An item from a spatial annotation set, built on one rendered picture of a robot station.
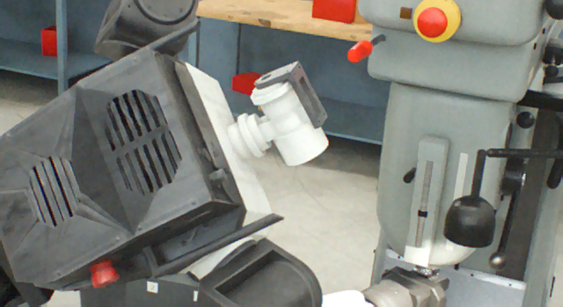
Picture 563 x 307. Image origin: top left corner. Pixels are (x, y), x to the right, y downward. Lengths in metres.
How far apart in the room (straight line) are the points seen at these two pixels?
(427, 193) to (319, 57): 4.72
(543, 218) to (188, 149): 1.08
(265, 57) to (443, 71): 4.94
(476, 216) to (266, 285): 0.32
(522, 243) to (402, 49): 0.73
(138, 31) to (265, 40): 5.05
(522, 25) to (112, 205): 0.58
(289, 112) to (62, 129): 0.29
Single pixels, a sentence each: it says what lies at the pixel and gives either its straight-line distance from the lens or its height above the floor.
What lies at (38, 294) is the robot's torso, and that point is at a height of 1.37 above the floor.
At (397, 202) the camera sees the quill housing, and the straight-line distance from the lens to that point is 1.41.
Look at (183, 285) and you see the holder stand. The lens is 1.72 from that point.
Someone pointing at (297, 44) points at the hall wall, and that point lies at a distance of 6.07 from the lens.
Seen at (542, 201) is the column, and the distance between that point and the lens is 1.86.
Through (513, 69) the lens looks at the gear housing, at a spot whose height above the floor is 1.68.
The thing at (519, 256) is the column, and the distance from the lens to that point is 1.91.
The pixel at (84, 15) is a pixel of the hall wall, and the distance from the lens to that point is 6.89.
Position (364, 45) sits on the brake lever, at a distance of 1.20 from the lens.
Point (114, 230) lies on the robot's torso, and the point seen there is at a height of 1.54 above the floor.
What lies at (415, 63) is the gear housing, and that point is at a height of 1.67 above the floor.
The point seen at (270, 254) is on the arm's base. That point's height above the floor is 1.45.
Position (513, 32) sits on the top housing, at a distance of 1.17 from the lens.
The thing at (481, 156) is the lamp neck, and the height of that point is 1.58.
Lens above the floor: 1.99
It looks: 21 degrees down
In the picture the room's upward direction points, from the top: 4 degrees clockwise
